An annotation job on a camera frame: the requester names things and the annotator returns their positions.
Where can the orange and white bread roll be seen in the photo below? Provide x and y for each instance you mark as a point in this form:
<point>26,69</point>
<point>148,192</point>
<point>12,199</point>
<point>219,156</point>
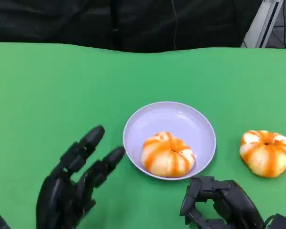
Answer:
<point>267,152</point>
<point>168,155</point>

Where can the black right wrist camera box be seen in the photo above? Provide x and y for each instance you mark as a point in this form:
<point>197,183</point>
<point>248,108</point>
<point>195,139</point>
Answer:
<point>281,223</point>

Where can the silver aluminium frame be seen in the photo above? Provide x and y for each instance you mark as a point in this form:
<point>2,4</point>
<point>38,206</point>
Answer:
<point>262,26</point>

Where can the lilac plate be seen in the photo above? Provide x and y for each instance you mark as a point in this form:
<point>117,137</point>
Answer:
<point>171,121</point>

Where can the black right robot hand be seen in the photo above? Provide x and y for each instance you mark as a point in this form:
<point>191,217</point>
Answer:
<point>231,200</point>

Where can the black backdrop curtain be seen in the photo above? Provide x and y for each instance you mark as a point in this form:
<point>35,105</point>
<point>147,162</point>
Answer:
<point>85,21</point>

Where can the green table cloth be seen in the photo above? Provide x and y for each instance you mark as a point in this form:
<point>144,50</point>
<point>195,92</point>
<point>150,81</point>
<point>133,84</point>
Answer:
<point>85,83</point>

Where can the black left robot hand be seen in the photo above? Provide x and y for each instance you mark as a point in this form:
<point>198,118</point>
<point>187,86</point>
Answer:
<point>62,195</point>

